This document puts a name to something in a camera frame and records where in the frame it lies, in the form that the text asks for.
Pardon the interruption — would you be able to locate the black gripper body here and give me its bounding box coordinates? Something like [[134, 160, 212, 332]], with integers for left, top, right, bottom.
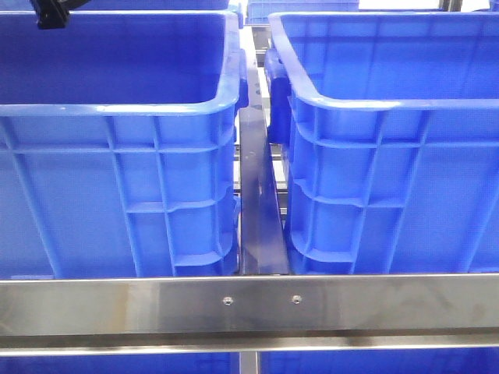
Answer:
[[30, 0, 88, 30]]

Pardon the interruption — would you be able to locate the large blue crate left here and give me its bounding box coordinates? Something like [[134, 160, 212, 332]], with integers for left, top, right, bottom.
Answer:
[[1, 11, 247, 280]]

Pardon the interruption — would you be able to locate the large blue crate right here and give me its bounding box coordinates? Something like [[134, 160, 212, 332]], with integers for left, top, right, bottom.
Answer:
[[268, 12, 498, 274]]

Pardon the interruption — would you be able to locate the blue crate rear centre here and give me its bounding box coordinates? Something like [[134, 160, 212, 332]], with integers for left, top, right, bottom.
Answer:
[[246, 0, 359, 25]]

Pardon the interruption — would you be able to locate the steel centre divider bar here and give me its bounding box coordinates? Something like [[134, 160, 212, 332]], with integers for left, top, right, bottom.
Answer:
[[239, 65, 290, 275]]

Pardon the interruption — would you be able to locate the blue crate rear left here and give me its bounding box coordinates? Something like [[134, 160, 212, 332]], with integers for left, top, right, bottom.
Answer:
[[73, 0, 243, 28]]

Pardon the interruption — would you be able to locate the blue crate lower right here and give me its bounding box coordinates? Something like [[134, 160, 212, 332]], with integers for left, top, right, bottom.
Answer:
[[260, 348, 498, 373]]

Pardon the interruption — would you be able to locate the large blue crate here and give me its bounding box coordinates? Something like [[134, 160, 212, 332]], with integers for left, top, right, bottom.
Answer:
[[1, 11, 247, 280], [268, 12, 498, 274]]

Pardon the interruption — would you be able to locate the blue crate lower left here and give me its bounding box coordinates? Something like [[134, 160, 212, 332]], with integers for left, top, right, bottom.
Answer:
[[1, 353, 239, 373]]

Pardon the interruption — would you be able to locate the stainless steel front rail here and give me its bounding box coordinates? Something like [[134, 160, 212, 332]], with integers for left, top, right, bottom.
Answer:
[[1, 273, 498, 356]]

